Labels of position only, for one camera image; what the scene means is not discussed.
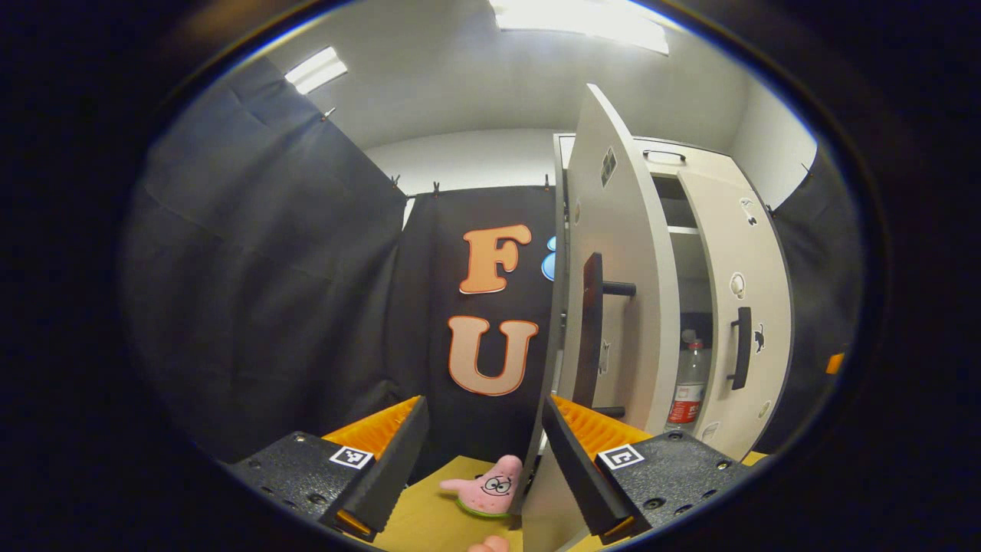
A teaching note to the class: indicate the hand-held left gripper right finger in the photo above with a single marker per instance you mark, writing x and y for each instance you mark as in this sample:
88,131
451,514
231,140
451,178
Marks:
579,479

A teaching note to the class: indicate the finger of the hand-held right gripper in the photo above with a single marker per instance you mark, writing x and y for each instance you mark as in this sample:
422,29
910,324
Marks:
834,363

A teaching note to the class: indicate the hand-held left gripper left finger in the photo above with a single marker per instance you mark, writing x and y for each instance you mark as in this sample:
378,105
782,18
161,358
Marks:
395,468

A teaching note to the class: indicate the clear bottle with red label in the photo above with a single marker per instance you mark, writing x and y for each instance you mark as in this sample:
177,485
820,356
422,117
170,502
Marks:
688,383

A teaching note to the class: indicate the pink starfish plush toy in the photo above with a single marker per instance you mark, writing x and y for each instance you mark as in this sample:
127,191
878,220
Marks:
490,487

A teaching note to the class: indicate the black backdrop cloth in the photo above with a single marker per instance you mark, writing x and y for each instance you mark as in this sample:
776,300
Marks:
820,268
268,268

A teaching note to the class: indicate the white cabinet door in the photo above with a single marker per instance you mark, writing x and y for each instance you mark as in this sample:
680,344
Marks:
636,230
755,245

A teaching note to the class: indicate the white cabinet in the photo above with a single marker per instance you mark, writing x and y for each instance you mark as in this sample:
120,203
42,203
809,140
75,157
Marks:
690,261

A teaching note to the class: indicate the white cabinet shelf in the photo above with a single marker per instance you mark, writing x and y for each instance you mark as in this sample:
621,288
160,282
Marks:
684,229

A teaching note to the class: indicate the white cabinet drawer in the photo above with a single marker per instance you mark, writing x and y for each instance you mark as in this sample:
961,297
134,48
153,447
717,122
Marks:
705,162

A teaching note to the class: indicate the ceiling light panel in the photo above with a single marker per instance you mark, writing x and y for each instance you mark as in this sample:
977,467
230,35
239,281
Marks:
316,69
582,19

